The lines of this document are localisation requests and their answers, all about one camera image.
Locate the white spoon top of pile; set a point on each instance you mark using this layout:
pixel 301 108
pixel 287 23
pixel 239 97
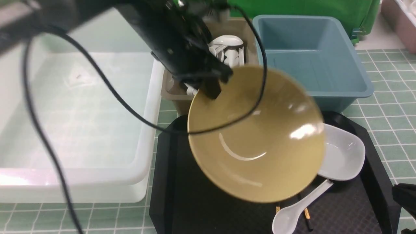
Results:
pixel 228 40

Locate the olive brown plastic bin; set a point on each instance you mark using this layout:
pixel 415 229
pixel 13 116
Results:
pixel 171 89

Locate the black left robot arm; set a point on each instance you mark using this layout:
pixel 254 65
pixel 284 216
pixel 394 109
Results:
pixel 21 19

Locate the white ceramic soup spoon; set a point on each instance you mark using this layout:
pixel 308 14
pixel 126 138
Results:
pixel 285 221

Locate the pink bin at corner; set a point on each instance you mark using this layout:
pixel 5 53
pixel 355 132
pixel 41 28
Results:
pixel 401 17

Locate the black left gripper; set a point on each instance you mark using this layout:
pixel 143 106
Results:
pixel 177 37

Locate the small white dish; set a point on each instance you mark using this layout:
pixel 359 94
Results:
pixel 344 156

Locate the white spoon of pile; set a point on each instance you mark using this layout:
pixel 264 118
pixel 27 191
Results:
pixel 228 40
pixel 241 56

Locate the green cloth backdrop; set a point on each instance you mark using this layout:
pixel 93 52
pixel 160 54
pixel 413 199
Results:
pixel 356 16

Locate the white spoon right of pile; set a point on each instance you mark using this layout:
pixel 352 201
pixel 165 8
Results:
pixel 241 56

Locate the blue plastic bin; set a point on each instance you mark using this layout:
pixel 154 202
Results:
pixel 317 52

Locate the yellow noodle bowl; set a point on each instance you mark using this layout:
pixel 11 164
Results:
pixel 273 154

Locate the black serving tray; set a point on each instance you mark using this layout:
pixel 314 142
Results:
pixel 185 201

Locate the large white plastic tub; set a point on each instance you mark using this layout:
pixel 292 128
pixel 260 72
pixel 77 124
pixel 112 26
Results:
pixel 104 151

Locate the black chopstick gold band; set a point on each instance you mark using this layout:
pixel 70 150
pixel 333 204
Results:
pixel 308 220

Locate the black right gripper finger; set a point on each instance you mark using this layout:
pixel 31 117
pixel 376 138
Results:
pixel 405 195

